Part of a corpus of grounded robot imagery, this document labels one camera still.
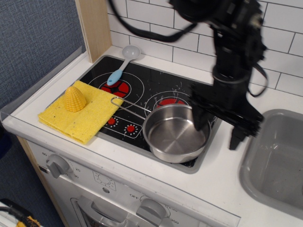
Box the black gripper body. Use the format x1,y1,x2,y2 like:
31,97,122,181
190,79,264,136

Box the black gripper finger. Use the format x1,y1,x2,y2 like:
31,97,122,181
192,104,214,131
229,127,249,150

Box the stainless steel pot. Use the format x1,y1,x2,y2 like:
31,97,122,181
111,96,212,164

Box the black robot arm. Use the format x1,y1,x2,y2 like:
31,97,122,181
170,0,266,150

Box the grey sink basin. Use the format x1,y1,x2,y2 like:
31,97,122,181
240,109,303,219

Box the black toy stovetop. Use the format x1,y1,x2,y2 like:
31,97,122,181
80,55,193,161

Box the grey right oven knob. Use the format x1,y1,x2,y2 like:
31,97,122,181
136,199,166,227

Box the grey oven knob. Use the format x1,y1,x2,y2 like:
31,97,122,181
136,199,166,227
46,154,70,179

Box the yellow folded cloth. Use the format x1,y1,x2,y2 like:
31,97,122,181
38,80,123,144

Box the yellow toy corn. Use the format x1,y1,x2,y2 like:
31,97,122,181
63,86,87,113

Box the white toy oven front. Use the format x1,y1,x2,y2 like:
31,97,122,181
29,142,240,227

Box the grey left oven knob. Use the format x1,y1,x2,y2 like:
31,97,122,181
46,154,70,179

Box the yellow black object bottom left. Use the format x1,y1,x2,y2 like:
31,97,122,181
0,207,40,227

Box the black braided cable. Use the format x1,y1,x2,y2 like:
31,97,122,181
107,0,198,43

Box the white spoon blue handle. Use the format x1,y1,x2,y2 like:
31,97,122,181
107,45,141,86

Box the wooden side post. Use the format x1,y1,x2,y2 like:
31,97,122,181
75,0,112,63

